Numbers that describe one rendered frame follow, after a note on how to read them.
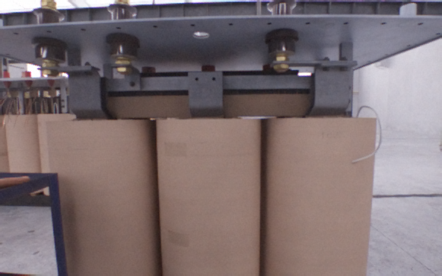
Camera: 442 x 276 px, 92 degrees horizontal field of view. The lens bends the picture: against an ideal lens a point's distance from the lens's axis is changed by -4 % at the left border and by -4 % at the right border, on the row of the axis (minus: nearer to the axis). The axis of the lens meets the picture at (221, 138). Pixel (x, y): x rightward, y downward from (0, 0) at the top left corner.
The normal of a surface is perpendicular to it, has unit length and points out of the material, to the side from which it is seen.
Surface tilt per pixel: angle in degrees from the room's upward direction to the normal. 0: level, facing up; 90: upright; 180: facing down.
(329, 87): 90
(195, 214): 90
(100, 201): 90
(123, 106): 90
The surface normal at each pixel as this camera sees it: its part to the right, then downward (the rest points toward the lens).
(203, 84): -0.03, 0.09
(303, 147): -0.36, 0.08
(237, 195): 0.31, 0.08
